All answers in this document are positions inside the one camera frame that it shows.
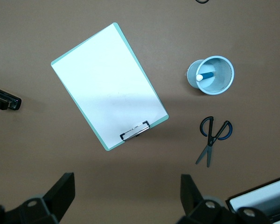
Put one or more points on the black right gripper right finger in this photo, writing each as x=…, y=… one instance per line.
x=189, y=193

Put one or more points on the black stacked document tray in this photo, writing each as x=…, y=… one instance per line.
x=228, y=203

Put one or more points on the black blue scissors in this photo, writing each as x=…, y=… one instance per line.
x=211, y=140

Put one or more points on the light blue mesh pen cup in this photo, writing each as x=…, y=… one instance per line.
x=224, y=70

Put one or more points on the black stapler with red end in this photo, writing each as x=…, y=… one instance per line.
x=14, y=102

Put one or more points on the blue marker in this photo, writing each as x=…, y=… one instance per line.
x=207, y=75

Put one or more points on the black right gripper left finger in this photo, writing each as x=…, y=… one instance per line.
x=60, y=193

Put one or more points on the white paper stack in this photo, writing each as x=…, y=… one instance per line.
x=266, y=198

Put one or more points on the mint green clipboard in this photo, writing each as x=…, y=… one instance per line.
x=118, y=27

